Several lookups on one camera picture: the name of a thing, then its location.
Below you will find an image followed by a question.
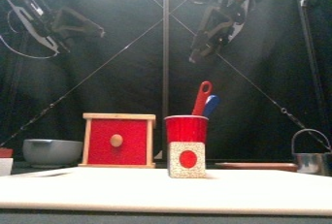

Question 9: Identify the white toy sushi roll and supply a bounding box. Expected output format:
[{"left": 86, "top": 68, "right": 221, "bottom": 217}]
[{"left": 166, "top": 141, "right": 209, "bottom": 179}]

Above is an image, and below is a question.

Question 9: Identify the red plastic cup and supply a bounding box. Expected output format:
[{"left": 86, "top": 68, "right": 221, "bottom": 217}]
[{"left": 163, "top": 114, "right": 210, "bottom": 144}]

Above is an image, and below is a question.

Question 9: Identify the wooden box red drawer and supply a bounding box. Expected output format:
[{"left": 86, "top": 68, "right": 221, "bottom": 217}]
[{"left": 78, "top": 112, "right": 157, "bottom": 170}]

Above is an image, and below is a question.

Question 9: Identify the grey bowl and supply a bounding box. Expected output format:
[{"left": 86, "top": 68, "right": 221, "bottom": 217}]
[{"left": 20, "top": 138, "right": 84, "bottom": 168}]

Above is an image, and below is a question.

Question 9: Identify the red and white container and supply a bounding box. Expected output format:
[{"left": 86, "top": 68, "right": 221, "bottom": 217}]
[{"left": 0, "top": 147, "right": 15, "bottom": 177}]

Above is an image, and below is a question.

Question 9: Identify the brown wooden tray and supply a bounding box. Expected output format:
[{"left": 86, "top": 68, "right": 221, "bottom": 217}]
[{"left": 214, "top": 161, "right": 300, "bottom": 173}]

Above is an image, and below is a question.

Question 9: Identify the small metal bucket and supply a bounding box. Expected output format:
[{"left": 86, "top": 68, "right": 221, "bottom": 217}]
[{"left": 289, "top": 128, "right": 332, "bottom": 177}]

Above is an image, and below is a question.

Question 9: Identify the white cutting board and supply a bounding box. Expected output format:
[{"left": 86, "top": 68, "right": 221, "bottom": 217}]
[{"left": 0, "top": 166, "right": 332, "bottom": 217}]

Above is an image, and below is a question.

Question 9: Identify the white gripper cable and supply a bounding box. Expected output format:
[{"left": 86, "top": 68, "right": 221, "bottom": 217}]
[{"left": 0, "top": 33, "right": 60, "bottom": 61}]

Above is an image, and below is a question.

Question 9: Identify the diagonal brace wire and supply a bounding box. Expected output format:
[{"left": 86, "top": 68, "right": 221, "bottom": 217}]
[
  {"left": 127, "top": 0, "right": 332, "bottom": 153},
  {"left": 0, "top": 0, "right": 189, "bottom": 148}
]

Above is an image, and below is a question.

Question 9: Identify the vertical metal frame pole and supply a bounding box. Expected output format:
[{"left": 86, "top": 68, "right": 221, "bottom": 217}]
[{"left": 161, "top": 0, "right": 171, "bottom": 162}]

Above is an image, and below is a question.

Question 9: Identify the red handled toy knife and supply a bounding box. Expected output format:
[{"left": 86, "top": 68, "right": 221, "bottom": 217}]
[{"left": 190, "top": 80, "right": 214, "bottom": 116}]

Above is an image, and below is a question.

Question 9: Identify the dark side frame pole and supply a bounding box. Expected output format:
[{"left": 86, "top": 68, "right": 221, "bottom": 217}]
[{"left": 296, "top": 0, "right": 332, "bottom": 139}]

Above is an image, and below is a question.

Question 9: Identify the blue handled toy utensil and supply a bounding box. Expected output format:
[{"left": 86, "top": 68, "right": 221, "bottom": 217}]
[{"left": 201, "top": 94, "right": 222, "bottom": 118}]

